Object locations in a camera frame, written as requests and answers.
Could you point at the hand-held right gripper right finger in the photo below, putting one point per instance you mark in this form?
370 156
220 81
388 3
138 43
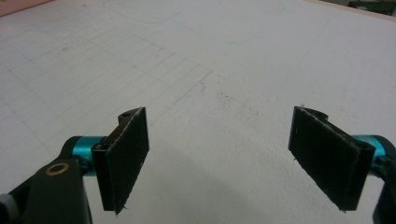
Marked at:
330 158

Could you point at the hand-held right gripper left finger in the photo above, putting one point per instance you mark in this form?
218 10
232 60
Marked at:
123 161

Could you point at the pink perforated plastic basket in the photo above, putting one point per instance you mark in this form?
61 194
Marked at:
15 6

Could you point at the white foam mat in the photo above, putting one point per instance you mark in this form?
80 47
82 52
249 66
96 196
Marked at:
233 56

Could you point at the black flat device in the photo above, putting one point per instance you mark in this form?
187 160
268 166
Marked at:
370 6

